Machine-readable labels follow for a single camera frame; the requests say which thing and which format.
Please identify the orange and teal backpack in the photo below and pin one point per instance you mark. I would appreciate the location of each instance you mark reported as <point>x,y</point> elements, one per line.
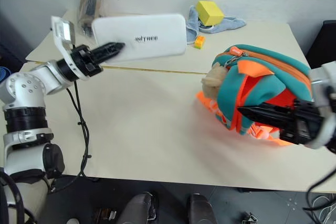
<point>265,77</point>

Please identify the small black floor clip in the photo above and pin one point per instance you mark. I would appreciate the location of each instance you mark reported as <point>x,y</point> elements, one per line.
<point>249,218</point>

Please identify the pale robot torso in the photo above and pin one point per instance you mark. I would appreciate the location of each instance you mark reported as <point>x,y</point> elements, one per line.
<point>29,197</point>

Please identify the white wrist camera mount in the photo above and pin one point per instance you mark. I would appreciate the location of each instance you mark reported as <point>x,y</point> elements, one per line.
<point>61,28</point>
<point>325,98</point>

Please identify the dark rounded shape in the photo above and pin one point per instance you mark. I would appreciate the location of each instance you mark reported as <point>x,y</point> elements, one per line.
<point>140,209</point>

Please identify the black box-shaped object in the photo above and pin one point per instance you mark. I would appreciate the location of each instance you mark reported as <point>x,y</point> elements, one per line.
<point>323,45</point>

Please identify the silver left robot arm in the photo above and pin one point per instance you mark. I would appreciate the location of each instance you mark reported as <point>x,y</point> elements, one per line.
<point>25,87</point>

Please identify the blue object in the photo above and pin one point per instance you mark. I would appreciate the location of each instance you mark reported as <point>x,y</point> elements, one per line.
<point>4,73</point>

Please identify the white box with dark lettering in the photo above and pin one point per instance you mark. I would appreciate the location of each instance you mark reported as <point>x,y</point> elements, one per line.
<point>155,37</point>

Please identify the clear plastic bag with parts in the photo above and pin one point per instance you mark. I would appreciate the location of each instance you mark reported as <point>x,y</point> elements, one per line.
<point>90,6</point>

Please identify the yellow box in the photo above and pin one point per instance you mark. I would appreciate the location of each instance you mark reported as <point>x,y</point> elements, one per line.
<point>210,11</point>

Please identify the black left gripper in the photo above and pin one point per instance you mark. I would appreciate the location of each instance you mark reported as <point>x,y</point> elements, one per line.
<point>86,60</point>

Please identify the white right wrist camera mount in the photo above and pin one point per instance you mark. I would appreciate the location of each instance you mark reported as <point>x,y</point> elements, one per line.
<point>325,98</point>

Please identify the small yellow toy block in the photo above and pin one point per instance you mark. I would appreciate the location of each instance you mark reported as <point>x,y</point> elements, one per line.
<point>200,42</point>

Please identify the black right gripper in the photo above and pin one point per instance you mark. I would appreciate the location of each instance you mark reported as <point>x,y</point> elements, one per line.
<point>302,124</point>

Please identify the light blue cloth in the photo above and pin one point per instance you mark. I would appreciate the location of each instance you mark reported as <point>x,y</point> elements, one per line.
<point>193,26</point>

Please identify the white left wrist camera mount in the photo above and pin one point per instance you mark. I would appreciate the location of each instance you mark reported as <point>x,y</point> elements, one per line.
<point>61,28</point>

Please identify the beige plush backpack charm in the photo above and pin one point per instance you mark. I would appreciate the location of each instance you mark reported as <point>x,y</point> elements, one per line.
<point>214,82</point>

